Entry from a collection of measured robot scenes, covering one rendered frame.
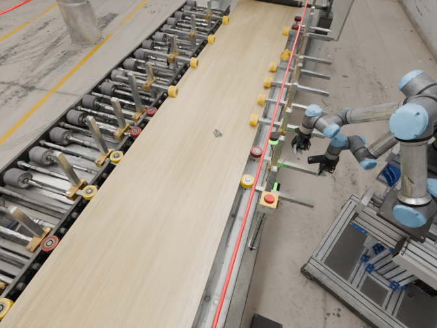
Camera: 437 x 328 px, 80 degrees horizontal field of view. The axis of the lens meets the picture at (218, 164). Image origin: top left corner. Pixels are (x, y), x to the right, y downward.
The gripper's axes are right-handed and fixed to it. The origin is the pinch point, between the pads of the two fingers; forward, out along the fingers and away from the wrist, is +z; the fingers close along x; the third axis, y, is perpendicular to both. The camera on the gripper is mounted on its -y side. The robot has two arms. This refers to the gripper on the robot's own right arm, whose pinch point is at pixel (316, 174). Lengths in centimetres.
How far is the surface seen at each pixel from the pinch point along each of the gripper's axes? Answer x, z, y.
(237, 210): -31, 20, -44
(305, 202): -26.0, -3.2, -5.2
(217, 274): -75, 20, -44
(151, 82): 36, -17, -136
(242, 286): -79, 12, -29
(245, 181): -27, -9, -43
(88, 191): -63, -11, -125
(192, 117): 16, -9, -93
